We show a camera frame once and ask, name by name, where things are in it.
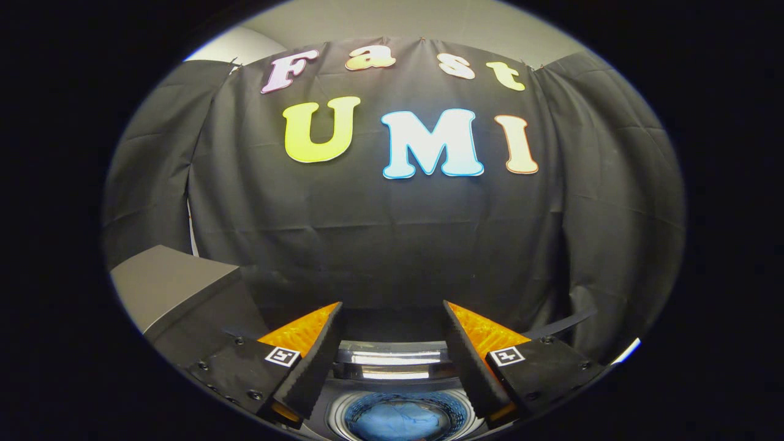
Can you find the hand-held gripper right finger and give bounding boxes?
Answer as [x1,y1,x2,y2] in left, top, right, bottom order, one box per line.
[442,300,608,426]

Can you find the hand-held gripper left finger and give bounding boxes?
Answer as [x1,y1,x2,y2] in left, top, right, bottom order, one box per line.
[187,301,344,428]

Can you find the grey washing machine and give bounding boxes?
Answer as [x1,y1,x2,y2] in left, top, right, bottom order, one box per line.
[300,340,498,441]

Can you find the light blue polo shirt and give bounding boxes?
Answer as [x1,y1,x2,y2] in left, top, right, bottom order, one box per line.
[352,398,452,441]

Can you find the black backdrop cloth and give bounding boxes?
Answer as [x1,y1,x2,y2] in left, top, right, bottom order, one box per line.
[101,37,687,368]

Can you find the white flat board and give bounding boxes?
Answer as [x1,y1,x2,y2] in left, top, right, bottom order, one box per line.
[609,338,642,365]

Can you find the grey cabinet with black top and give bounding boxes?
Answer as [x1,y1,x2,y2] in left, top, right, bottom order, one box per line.
[109,245,270,368]

